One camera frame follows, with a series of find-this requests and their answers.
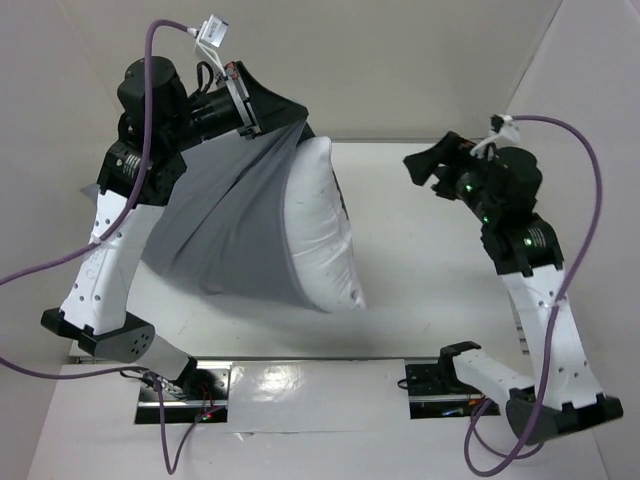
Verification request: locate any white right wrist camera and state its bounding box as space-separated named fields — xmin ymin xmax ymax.
xmin=470 ymin=115 xmax=521 ymax=158

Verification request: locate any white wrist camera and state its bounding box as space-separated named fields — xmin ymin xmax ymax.
xmin=470 ymin=115 xmax=521 ymax=158
xmin=192 ymin=14 xmax=229 ymax=70

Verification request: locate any white pillow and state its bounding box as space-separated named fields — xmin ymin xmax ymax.
xmin=283 ymin=137 xmax=366 ymax=313

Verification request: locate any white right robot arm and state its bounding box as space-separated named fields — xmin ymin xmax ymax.
xmin=403 ymin=132 xmax=623 ymax=446

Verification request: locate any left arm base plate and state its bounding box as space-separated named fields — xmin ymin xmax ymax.
xmin=134 ymin=360 xmax=232 ymax=425

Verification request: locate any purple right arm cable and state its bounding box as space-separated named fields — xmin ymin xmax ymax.
xmin=463 ymin=114 xmax=601 ymax=476

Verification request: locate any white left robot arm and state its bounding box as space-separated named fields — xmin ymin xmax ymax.
xmin=41 ymin=56 xmax=308 ymax=399

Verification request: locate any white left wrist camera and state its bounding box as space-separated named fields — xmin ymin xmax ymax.
xmin=192 ymin=14 xmax=229 ymax=70

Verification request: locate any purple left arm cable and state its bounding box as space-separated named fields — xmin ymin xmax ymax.
xmin=0 ymin=18 xmax=221 ymax=475

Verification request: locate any grey pillowcase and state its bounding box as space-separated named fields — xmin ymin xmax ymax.
xmin=141 ymin=122 xmax=331 ymax=309

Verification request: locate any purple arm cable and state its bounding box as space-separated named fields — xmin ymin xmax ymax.
xmin=463 ymin=114 xmax=601 ymax=476
xmin=0 ymin=18 xmax=221 ymax=475

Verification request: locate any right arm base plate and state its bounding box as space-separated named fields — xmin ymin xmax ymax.
xmin=397 ymin=359 xmax=484 ymax=420

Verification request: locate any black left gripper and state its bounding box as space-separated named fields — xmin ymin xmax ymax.
xmin=161 ymin=60 xmax=307 ymax=152

